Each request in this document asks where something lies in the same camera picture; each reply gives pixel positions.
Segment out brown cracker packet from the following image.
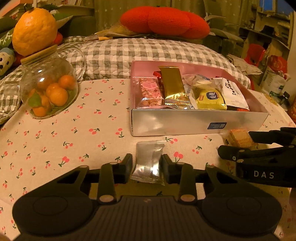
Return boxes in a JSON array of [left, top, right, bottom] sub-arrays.
[[222, 129, 258, 149]]

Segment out silver foil snack packet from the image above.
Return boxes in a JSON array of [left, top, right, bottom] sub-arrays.
[[130, 141, 165, 185]]

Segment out red foil snack packet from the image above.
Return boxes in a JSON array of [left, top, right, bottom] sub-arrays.
[[153, 71, 162, 78]]

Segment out cherry print tablecloth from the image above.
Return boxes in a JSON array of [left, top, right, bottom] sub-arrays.
[[1, 79, 295, 240]]

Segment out white green paper bag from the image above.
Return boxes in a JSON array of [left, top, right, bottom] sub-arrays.
[[260, 66, 287, 96]]

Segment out white label snack packet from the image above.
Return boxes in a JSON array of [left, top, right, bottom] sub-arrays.
[[212, 77, 249, 111]]

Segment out pink silver cardboard box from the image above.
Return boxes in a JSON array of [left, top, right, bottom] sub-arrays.
[[129, 60, 270, 137]]

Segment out yellow biscuit packet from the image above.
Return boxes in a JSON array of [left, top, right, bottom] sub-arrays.
[[193, 85, 227, 110]]

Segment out red gift bag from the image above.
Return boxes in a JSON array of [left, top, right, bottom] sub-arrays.
[[267, 55, 287, 74]]

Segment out white cloth on chair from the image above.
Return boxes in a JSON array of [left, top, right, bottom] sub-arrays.
[[226, 54, 263, 75]]

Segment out gold foil snack packet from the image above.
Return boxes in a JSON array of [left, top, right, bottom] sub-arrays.
[[159, 66, 191, 105]]

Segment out pink flower snack packet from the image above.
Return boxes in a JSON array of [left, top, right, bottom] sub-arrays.
[[137, 77, 164, 109]]

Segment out red plastic chair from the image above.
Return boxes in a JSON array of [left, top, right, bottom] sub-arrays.
[[244, 44, 266, 67]]

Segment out white candy packet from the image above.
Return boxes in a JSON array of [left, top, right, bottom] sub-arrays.
[[182, 74, 212, 94]]

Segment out wooden desk shelf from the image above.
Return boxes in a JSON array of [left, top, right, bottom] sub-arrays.
[[239, 2, 295, 59]]

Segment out glass jar with oranges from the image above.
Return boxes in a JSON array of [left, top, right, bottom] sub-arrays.
[[19, 45, 86, 119]]

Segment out grey checkered quilt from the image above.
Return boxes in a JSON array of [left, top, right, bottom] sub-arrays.
[[0, 35, 252, 126]]

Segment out white office chair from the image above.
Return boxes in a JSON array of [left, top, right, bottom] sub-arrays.
[[203, 1, 244, 43]]

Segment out crinkled plastic wrappers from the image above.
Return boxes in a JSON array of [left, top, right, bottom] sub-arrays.
[[85, 22, 148, 41]]

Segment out red tomato plush cushion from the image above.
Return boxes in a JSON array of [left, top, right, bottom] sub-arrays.
[[120, 6, 210, 39]]

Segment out blue plush doll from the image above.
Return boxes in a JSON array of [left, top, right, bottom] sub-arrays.
[[0, 48, 15, 76]]

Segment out large orange fruit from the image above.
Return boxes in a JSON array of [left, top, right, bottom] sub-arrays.
[[12, 8, 58, 57]]

